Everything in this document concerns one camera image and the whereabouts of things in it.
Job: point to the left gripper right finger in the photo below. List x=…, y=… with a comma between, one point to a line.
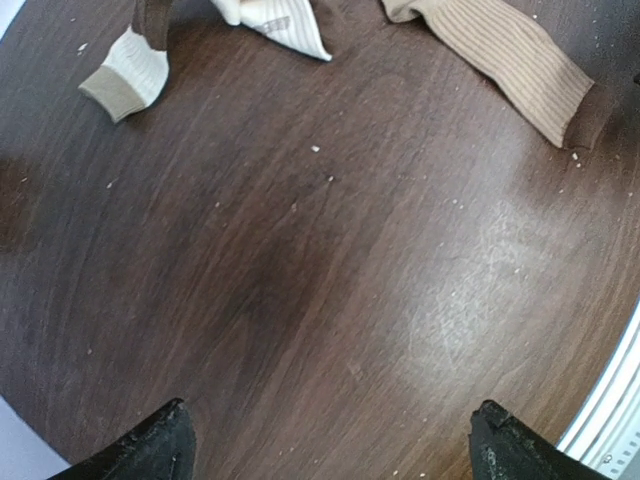
x=501, y=447

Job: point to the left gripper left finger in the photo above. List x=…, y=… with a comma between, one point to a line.
x=162, y=446

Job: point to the cream and brown sock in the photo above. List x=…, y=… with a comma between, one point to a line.
x=136, y=68

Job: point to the tan brown ribbed sock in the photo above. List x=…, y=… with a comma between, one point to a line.
x=548, y=89

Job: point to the front aluminium rail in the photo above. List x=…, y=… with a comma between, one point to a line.
x=604, y=435

